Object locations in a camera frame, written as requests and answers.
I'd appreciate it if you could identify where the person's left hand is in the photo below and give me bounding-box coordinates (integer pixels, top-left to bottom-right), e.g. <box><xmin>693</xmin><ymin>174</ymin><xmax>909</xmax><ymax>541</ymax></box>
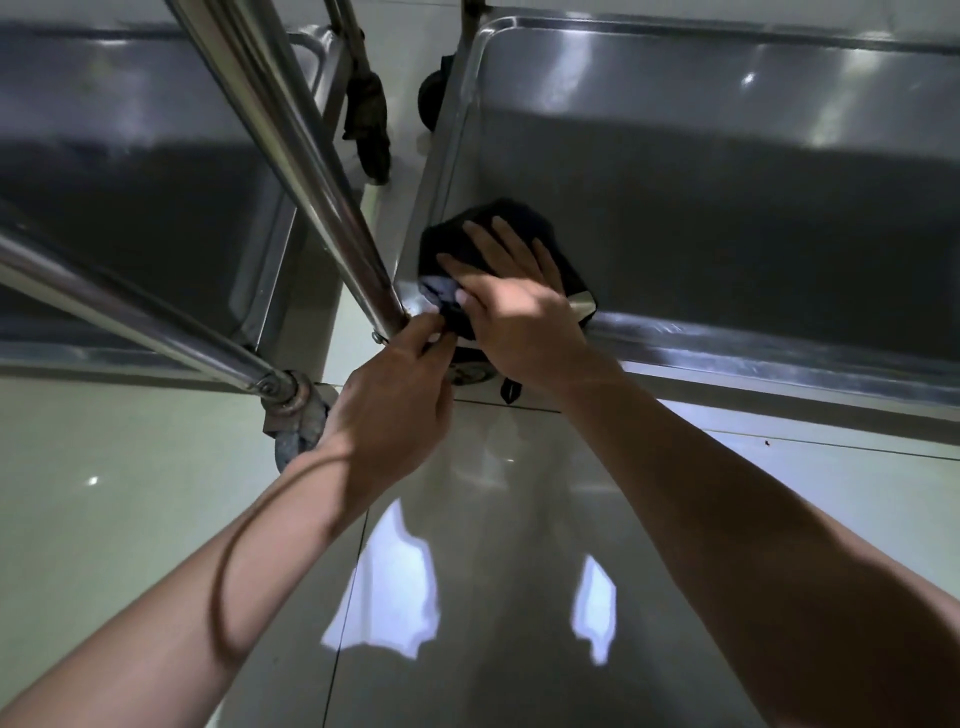
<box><xmin>314</xmin><ymin>313</ymin><xmax>459</xmax><ymax>511</ymax></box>

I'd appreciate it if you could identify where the person's right hand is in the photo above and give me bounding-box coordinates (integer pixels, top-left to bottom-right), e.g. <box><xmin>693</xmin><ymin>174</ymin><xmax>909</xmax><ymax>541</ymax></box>
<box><xmin>436</xmin><ymin>217</ymin><xmax>601</xmax><ymax>399</ymax></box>

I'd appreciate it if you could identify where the grey and yellow cleaning cloth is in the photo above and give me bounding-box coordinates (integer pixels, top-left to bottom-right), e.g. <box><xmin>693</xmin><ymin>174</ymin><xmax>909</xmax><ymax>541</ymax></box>
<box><xmin>416</xmin><ymin>198</ymin><xmax>600</xmax><ymax>406</ymax></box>

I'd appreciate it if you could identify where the stainless steel trolley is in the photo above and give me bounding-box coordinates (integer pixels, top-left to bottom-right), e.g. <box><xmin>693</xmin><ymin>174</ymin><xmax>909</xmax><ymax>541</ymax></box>
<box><xmin>164</xmin><ymin>0</ymin><xmax>489</xmax><ymax>343</ymax></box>
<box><xmin>0</xmin><ymin>0</ymin><xmax>373</xmax><ymax>399</ymax></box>

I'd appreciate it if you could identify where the person's left forearm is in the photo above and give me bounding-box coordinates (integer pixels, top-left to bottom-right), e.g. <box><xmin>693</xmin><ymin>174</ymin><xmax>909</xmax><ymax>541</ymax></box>
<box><xmin>0</xmin><ymin>449</ymin><xmax>369</xmax><ymax>728</ymax></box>

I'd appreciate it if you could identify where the person's right forearm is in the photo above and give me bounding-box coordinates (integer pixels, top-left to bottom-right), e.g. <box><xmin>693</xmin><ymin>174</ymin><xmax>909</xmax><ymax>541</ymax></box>
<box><xmin>558</xmin><ymin>359</ymin><xmax>960</xmax><ymax>728</ymax></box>

